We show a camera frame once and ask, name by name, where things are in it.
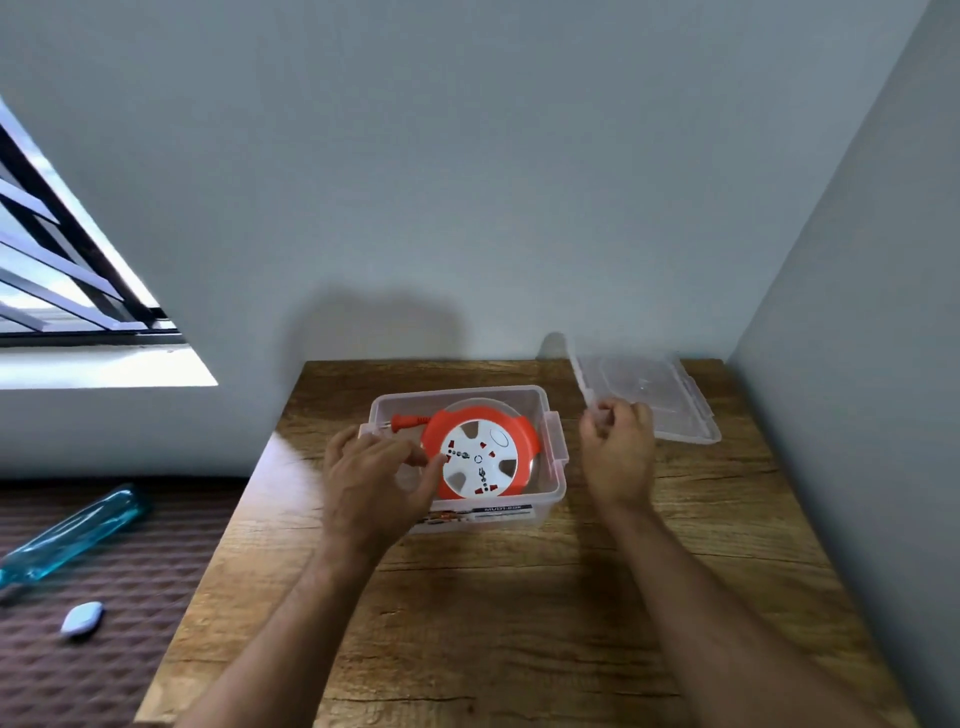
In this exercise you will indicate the person's left hand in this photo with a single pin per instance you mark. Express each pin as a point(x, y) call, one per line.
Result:
point(371, 491)

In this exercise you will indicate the person's right hand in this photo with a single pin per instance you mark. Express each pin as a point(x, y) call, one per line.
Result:
point(619, 457)

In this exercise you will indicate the clear plastic box lid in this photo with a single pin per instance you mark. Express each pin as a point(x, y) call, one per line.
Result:
point(675, 405)

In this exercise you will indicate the clear plastic storage box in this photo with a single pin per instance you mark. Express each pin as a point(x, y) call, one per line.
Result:
point(487, 517)

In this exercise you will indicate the person's right forearm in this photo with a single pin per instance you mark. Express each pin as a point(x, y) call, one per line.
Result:
point(720, 637)

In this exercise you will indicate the person's left forearm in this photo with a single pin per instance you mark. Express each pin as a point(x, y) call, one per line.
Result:
point(292, 637)

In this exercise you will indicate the brown textured mattress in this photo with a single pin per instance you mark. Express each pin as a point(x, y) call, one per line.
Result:
point(135, 645)

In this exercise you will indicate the blue transparent bottle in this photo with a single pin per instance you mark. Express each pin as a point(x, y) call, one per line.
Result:
point(67, 540)

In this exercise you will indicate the small light blue case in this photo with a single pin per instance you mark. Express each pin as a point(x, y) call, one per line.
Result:
point(81, 619)

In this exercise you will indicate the window with black bars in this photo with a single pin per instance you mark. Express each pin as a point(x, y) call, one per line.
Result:
point(75, 367)

